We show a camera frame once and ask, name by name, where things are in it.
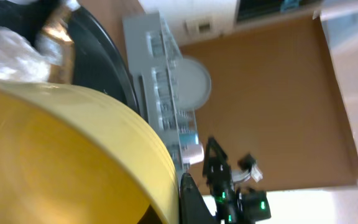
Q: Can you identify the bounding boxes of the yellow bowl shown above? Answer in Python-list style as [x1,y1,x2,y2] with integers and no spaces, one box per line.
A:
[0,81,179,223]

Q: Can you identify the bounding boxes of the grey round plate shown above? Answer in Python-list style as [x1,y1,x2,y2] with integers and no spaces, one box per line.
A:
[172,57,212,111]

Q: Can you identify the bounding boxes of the crumpled white napkin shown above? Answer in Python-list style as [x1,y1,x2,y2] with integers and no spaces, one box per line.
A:
[0,27,50,83]

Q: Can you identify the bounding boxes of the gold snack wrapper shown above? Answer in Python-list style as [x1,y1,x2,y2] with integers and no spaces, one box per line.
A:
[35,0,81,84]

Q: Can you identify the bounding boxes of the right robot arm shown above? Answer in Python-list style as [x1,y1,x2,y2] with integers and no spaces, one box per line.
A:
[202,136,271,223]

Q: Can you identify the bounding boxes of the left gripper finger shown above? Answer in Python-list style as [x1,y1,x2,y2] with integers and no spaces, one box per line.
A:
[180,173,218,224]

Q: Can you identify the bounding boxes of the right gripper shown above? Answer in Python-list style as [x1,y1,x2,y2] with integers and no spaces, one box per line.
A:
[203,136,232,202]

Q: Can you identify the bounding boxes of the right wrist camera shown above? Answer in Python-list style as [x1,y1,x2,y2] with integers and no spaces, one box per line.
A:
[231,154,263,184]

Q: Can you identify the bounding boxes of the grey dishwasher rack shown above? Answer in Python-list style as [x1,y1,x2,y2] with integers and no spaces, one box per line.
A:
[123,12,198,179]

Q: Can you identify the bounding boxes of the round black serving tray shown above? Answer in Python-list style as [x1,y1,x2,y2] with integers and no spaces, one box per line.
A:
[68,7,139,113]

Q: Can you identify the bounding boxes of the pink cup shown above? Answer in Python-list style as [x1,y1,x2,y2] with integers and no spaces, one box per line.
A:
[182,144,204,165]

